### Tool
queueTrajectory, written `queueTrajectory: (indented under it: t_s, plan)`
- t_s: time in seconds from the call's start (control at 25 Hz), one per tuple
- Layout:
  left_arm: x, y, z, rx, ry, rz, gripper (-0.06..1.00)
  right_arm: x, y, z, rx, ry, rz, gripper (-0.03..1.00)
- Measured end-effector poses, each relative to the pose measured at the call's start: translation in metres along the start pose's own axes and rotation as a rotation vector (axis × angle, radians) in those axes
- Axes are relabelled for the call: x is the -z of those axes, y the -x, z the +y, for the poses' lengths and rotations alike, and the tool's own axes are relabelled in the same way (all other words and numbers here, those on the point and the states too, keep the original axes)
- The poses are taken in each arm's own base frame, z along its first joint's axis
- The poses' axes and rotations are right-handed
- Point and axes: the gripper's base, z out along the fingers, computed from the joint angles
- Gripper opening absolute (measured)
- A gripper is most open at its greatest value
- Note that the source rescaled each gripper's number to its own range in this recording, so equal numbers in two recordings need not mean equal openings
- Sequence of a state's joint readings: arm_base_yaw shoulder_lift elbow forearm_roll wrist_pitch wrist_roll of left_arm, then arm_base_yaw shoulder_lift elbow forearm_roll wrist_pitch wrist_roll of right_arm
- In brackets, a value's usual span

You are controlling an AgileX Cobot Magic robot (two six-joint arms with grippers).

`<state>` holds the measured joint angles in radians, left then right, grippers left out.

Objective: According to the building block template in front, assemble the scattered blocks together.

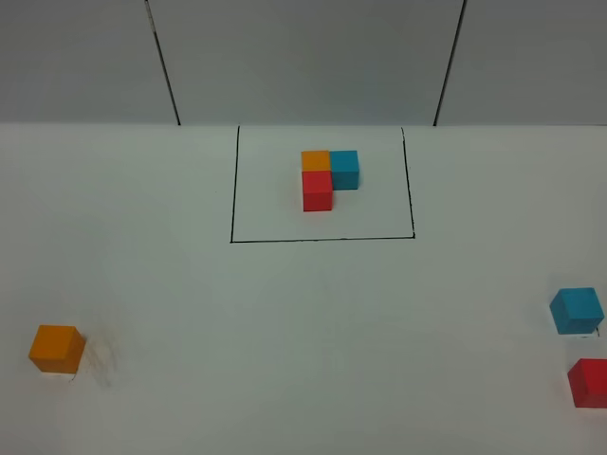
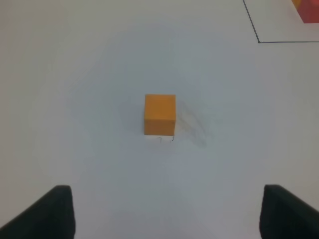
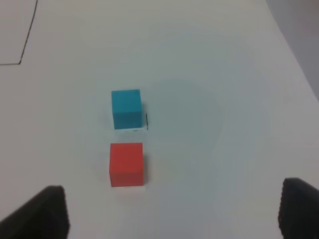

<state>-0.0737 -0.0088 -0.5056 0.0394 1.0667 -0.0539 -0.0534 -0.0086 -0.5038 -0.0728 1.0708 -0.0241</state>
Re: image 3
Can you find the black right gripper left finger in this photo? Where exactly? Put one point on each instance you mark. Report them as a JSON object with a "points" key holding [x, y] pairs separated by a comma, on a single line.
{"points": [[44, 216]]}

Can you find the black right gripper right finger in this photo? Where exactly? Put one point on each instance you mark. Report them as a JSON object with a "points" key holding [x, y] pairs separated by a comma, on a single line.
{"points": [[298, 215]]}

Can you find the red cube block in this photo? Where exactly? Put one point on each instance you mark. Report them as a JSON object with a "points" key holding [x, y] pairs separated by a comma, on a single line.
{"points": [[126, 166]]}

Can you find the blue cube block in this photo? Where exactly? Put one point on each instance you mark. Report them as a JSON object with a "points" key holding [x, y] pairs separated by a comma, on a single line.
{"points": [[127, 109]]}

